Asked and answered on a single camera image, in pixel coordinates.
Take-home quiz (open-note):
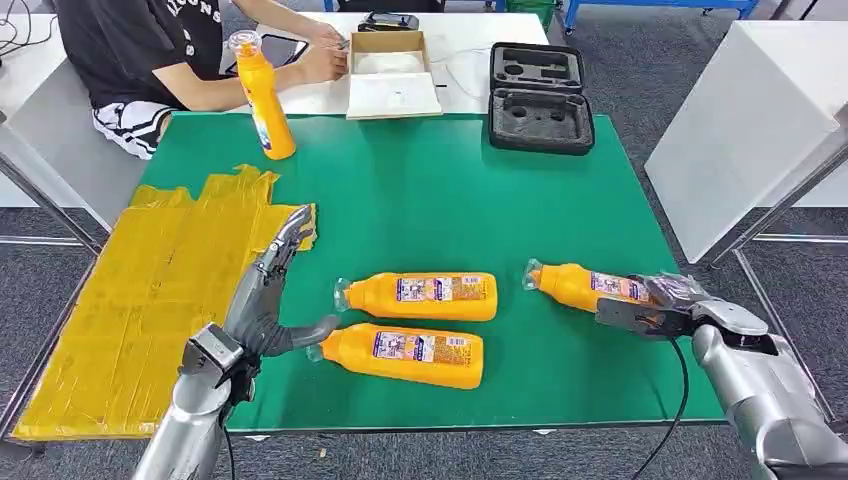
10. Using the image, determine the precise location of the green crate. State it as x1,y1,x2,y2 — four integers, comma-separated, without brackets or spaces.
506,0,558,26

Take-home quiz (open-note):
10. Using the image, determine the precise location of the white side table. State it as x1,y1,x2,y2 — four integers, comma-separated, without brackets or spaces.
0,13,147,256
644,19,848,419

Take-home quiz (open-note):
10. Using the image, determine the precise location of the yellow taped sheet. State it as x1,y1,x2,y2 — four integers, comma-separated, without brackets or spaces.
11,164,318,442

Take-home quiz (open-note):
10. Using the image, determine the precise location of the orange drink bottle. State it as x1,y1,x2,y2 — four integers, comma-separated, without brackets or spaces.
306,322,486,391
522,258,660,314
333,272,499,323
227,29,297,162

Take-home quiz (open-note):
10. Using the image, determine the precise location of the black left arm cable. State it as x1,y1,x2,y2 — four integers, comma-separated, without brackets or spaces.
221,423,238,480

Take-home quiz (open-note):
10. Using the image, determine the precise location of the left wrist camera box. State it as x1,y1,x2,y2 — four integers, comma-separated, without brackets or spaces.
180,323,245,379

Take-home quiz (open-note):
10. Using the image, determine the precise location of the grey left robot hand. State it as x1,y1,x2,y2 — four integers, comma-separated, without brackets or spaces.
223,205,340,359

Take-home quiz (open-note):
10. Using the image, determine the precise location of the black tablet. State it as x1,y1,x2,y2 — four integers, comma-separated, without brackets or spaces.
225,34,310,77

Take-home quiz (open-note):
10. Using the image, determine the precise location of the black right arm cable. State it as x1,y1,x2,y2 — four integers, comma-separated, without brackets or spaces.
632,337,692,480

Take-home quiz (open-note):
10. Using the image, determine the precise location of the person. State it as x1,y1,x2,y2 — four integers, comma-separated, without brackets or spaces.
52,0,349,162

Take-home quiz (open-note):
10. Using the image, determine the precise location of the person's left hand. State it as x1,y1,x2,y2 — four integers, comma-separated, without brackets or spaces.
304,21,346,49

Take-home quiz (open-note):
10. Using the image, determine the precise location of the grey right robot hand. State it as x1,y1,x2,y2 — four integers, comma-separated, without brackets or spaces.
629,271,770,336

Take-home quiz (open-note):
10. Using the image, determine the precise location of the black desk cable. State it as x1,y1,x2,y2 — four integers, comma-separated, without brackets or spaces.
0,0,60,60

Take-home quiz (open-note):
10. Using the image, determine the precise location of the thin white cable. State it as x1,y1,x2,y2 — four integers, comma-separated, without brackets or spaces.
442,46,495,102

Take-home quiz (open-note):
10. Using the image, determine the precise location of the black handheld controller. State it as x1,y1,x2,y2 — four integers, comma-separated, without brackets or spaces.
357,11,420,32

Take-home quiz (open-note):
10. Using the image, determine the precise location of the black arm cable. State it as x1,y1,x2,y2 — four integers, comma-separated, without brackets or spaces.
221,423,238,480
632,337,692,480

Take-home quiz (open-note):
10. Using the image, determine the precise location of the open cardboard box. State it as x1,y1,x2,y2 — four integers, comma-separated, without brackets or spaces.
345,30,443,121

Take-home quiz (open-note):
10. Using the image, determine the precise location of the black foam-lined case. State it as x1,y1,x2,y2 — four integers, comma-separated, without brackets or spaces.
488,42,596,157

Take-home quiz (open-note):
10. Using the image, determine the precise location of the green table mat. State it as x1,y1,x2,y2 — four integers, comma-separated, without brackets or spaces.
139,113,727,433

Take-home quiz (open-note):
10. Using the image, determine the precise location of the person's right hand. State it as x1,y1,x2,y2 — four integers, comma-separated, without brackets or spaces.
291,42,349,86

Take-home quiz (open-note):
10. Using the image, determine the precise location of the white work table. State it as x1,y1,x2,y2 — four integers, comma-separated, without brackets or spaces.
228,11,550,117

